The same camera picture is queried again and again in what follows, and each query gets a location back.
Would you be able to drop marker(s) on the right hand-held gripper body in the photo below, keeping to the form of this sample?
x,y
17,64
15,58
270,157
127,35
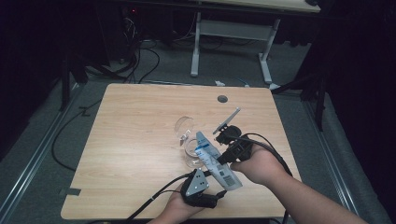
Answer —
x,y
239,149

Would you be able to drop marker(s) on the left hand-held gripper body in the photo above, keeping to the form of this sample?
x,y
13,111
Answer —
x,y
197,199

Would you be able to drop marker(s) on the white and blue milk carton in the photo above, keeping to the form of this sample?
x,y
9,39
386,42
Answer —
x,y
218,169

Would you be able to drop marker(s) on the clear glass jar with lid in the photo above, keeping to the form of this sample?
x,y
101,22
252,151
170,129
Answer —
x,y
190,155

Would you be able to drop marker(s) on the person's left hand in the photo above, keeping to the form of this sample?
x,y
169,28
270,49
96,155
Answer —
x,y
179,207

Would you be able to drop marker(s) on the person's right hand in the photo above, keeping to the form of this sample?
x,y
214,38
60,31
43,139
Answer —
x,y
263,166

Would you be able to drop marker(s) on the grey round table grommet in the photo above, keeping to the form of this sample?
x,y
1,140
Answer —
x,y
222,99

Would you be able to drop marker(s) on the white plug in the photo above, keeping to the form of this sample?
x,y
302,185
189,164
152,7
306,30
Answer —
x,y
219,83

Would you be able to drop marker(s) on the black metal stand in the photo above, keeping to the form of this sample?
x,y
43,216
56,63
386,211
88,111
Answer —
x,y
320,105
65,87

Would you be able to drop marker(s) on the white-framed desk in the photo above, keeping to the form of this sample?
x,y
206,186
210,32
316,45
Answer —
x,y
233,29

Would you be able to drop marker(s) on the grey tape strip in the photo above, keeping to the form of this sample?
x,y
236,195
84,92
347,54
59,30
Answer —
x,y
71,192

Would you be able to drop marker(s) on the black tape patch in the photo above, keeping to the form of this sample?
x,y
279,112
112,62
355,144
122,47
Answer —
x,y
85,111

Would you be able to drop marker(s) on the dark computer tower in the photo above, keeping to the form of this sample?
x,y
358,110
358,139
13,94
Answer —
x,y
129,31

